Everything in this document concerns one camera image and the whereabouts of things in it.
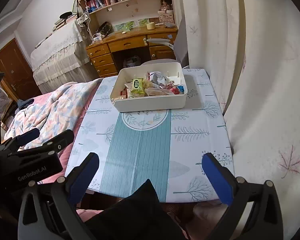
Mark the lace covered cabinet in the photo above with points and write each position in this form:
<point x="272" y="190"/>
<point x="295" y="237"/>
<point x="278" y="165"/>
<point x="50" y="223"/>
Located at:
<point x="63" y="58"/>

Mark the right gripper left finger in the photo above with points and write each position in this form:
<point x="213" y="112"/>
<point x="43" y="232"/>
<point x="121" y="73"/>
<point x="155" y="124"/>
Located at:
<point x="48" y="211"/>

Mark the patterned light blue tablecloth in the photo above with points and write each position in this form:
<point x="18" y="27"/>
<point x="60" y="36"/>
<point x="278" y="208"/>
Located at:
<point x="165" y="147"/>

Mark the grey office chair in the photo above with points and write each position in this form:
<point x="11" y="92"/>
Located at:
<point x="179" y="48"/>

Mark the brown wooden door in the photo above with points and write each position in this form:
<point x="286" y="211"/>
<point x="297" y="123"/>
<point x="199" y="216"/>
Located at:
<point x="18" y="73"/>

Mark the maroon white chocolate packet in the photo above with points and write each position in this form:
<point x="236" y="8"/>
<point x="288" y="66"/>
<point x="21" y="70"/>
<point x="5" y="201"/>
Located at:
<point x="172" y="88"/>

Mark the large beige cake packet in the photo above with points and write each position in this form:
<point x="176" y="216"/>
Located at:
<point x="157" y="92"/>

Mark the wooden desk with drawers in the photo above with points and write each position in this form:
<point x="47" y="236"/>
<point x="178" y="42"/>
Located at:
<point x="109" y="55"/>

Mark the pale crumbly cookie packet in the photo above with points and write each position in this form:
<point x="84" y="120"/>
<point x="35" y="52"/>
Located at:
<point x="147" y="84"/>

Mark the black trash bag bin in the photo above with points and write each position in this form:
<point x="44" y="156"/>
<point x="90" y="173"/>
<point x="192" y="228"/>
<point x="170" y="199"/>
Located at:
<point x="132" y="62"/>

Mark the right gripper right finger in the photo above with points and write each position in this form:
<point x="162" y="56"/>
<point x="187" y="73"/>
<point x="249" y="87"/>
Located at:
<point x="265" y="218"/>

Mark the white floral curtain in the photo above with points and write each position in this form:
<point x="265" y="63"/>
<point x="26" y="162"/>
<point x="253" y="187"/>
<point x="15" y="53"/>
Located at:
<point x="251" y="52"/>

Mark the floral pastel blanket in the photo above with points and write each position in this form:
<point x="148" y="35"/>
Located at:
<point x="56" y="114"/>

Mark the white plastic storage bin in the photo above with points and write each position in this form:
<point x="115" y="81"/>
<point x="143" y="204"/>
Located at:
<point x="173" y="72"/>

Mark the red edged dark plum packet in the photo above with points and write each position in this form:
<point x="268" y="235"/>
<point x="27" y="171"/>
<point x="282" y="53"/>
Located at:
<point x="124" y="94"/>

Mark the wooden bookshelf with books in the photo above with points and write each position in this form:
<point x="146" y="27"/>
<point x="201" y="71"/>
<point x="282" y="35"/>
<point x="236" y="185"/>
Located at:
<point x="120" y="13"/>

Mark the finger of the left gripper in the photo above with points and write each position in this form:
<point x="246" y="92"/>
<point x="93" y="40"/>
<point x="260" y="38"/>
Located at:
<point x="50" y="147"/>
<point x="13" y="144"/>

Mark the blue snowflake snack packet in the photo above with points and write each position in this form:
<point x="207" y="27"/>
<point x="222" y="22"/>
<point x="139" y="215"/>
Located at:
<point x="180" y="89"/>

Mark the white red snack packet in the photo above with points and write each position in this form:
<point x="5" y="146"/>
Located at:
<point x="158" y="78"/>

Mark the green candy packet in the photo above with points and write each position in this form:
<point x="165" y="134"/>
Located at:
<point x="137" y="87"/>

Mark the doll on desk shelf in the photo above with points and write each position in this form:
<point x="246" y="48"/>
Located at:
<point x="165" y="6"/>

